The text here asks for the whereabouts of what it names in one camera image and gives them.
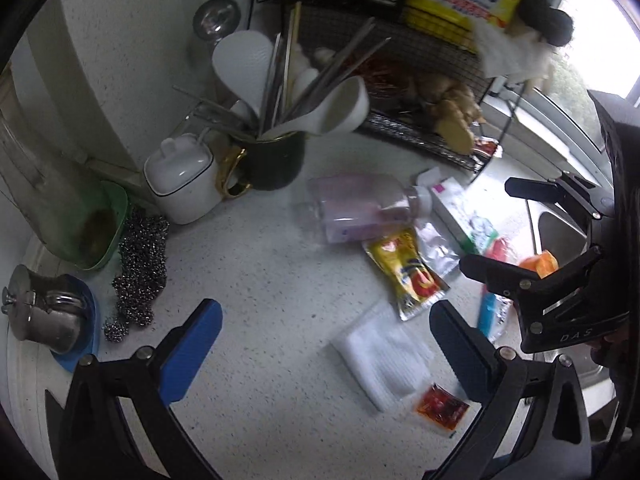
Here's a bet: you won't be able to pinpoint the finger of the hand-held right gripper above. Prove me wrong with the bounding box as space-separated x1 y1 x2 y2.
459 246 603 313
504 172 616 222

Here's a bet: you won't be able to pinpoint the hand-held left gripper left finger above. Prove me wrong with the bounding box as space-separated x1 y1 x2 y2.
59 299 223 480

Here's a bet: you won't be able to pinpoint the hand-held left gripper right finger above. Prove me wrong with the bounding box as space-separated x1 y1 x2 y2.
422 299 593 480

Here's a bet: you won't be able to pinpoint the orange plastic cup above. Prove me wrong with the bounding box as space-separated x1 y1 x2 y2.
519 251 558 278

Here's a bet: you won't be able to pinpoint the red sauce packet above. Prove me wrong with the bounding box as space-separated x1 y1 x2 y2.
414 382 471 436

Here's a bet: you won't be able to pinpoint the clear plastic sachet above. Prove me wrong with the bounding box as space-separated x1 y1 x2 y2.
415 220 461 281

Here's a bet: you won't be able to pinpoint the white and green box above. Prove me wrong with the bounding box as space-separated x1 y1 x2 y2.
412 167 501 256

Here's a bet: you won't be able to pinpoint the white gauze cloth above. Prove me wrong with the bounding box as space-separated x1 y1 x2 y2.
330 302 436 413

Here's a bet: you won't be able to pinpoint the yellow and red packet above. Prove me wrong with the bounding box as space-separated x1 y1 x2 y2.
362 227 451 322

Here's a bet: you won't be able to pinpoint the pink translucent bottle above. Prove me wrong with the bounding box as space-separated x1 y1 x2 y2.
306 172 433 246

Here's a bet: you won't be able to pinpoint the steel sink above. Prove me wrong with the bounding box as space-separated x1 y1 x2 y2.
525 195 621 386

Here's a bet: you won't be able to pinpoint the red foil packet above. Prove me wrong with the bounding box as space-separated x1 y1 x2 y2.
472 135 501 158

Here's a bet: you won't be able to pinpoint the steel wool scourer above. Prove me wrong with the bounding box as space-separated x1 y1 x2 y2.
102 205 171 343

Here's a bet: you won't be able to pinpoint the blue dish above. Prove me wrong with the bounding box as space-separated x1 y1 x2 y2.
50 275 101 373

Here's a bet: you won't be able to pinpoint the ginger root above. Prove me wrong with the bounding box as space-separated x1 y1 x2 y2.
417 75 483 153

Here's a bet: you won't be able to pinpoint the small steel lidded pot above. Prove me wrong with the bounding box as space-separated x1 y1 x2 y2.
1 264 83 356

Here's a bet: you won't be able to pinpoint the white ceramic lidded jar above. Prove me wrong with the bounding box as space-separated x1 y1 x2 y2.
144 132 221 225

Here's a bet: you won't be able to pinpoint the black plastic bag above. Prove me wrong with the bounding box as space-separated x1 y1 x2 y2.
520 0 575 48

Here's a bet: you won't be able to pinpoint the window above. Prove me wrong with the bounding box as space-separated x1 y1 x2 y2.
500 0 640 161

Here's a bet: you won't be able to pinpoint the dried red chilies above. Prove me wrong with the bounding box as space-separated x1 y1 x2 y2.
350 57 418 103

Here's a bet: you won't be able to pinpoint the dark green mug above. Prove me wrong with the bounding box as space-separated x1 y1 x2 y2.
215 130 306 198

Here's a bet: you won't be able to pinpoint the yellow OMO detergent bag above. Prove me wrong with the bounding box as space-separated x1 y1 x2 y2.
405 0 533 53

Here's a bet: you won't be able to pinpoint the white ladle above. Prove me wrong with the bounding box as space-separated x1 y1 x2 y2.
262 76 371 138

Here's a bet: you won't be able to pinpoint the garlic bulb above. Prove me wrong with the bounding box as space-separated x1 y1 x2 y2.
292 42 336 73

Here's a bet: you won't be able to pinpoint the bundle of steel chopsticks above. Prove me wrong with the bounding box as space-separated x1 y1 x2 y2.
172 2 393 143

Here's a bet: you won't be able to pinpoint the white rice paddle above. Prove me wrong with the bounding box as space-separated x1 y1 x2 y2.
212 30 275 116

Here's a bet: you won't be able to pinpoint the black wire rack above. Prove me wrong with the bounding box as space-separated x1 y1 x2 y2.
252 0 531 173

